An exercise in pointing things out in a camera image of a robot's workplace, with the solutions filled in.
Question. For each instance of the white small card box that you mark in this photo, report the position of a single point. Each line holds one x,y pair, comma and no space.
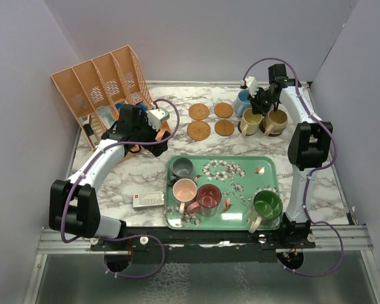
148,200

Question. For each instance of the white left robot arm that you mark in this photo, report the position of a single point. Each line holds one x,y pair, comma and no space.
73,206

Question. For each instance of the light wooden coaster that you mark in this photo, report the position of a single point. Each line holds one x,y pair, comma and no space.
224,127

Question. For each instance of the blue ceramic mug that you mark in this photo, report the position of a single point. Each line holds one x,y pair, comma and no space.
241,103

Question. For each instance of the red ceramic mug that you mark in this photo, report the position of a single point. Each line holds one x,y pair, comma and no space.
207,201

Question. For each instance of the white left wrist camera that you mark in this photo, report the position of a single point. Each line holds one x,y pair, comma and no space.
157,117

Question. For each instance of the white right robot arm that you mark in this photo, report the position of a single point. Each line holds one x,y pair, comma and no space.
309,146

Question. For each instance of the green floral tray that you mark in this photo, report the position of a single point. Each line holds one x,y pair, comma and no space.
225,218

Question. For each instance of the grey ceramic mug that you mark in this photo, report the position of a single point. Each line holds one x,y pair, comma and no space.
182,168

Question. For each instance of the orange plastic file organizer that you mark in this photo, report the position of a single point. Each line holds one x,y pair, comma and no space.
93,90

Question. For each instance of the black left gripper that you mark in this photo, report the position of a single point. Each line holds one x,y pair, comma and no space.
158,148

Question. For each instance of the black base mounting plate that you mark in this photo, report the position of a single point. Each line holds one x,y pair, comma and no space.
152,245

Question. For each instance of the tan ceramic mug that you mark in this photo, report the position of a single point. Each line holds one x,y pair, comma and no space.
275,121

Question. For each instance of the green floral mug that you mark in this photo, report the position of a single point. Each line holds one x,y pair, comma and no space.
265,211

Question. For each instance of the pink ceramic mug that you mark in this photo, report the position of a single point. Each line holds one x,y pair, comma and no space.
184,191

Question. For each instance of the yellow ceramic mug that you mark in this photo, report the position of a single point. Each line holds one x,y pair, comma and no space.
250,122

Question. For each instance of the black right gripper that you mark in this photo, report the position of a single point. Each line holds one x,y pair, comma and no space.
256,107

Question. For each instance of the orange wooden coaster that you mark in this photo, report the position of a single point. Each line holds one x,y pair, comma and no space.
223,110

